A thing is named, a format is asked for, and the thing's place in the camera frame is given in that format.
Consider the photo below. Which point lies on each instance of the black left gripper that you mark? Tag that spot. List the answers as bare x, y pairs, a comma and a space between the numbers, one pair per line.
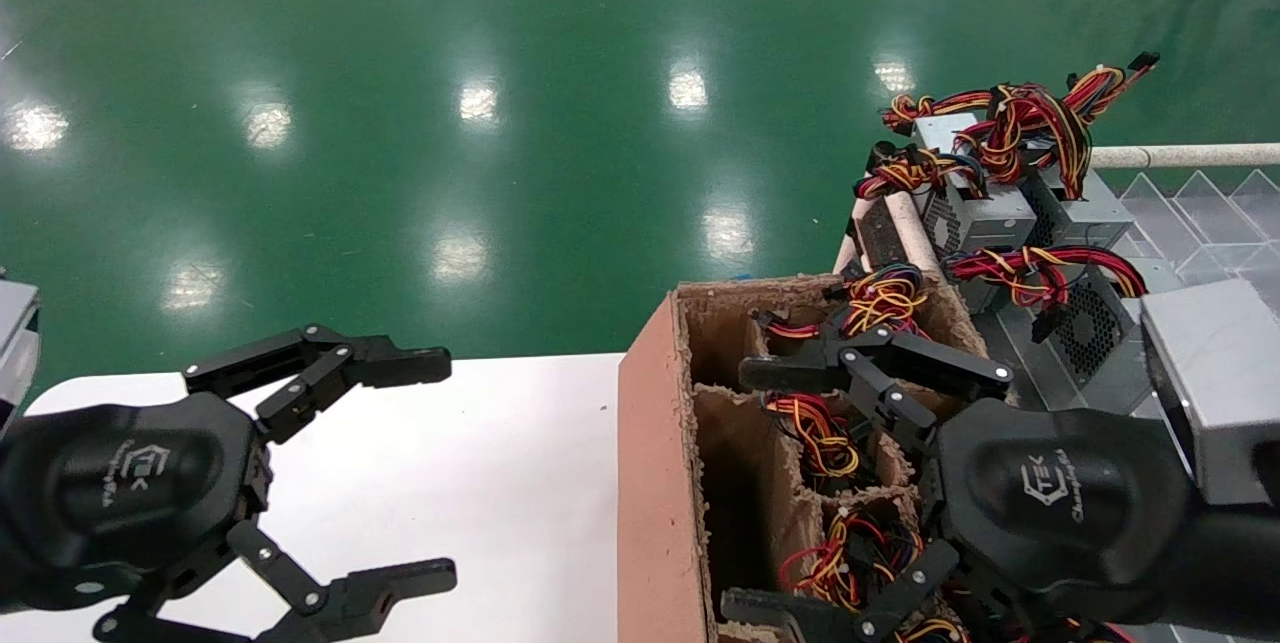
130, 493

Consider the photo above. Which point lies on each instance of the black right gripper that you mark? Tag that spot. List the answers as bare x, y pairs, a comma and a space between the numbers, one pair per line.
1050, 503

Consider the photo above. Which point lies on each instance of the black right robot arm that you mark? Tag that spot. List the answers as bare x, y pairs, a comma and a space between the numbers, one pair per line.
1235, 568

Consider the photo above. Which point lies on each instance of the brown divided cardboard box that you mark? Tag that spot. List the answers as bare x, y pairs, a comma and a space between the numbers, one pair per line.
655, 483

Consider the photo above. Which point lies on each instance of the short white rack pipe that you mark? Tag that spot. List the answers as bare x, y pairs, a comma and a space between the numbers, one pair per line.
912, 233
848, 253

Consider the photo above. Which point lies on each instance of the black roller track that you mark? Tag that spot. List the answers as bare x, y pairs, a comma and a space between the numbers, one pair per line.
880, 235

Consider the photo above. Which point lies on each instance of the clear plastic rack panel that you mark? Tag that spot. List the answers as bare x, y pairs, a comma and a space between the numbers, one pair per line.
1220, 223

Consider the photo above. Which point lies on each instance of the long white rack pipe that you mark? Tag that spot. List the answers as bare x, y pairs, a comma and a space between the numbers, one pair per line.
1180, 156

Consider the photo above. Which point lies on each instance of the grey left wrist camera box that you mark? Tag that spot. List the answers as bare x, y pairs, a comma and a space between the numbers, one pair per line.
15, 343

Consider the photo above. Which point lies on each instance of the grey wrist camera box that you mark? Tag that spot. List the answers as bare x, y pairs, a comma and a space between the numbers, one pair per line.
1220, 373
15, 343

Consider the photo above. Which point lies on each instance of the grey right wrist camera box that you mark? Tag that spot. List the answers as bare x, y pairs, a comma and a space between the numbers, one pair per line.
1220, 373

